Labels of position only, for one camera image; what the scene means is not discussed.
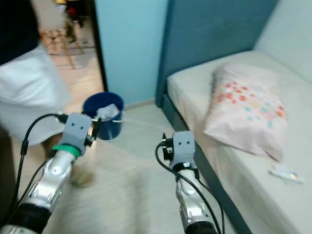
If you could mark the black door frame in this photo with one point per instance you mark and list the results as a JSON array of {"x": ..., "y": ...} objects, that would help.
[{"x": 95, "y": 48}]

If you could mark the person in white shorts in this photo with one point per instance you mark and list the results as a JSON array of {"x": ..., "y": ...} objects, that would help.
[{"x": 29, "y": 87}]

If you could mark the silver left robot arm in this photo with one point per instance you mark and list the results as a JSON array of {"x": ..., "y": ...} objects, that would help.
[{"x": 56, "y": 173}]

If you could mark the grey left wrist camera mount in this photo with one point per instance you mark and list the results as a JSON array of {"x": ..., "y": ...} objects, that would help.
[{"x": 77, "y": 129}]

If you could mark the crumpled white paper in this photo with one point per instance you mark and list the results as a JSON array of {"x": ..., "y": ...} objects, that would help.
[{"x": 108, "y": 112}]

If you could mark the pink dotted pillow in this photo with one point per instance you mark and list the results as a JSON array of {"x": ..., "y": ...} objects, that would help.
[{"x": 243, "y": 112}]

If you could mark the blue plastic bucket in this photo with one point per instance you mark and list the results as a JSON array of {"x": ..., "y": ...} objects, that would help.
[{"x": 92, "y": 105}]

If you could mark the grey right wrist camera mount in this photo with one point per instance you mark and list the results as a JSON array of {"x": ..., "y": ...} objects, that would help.
[{"x": 183, "y": 146}]

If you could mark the blue bed frame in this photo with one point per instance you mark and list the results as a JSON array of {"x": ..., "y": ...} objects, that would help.
[{"x": 209, "y": 29}]

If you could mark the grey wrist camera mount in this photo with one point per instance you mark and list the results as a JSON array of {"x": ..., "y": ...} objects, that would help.
[
  {"x": 183, "y": 146},
  {"x": 77, "y": 129}
]

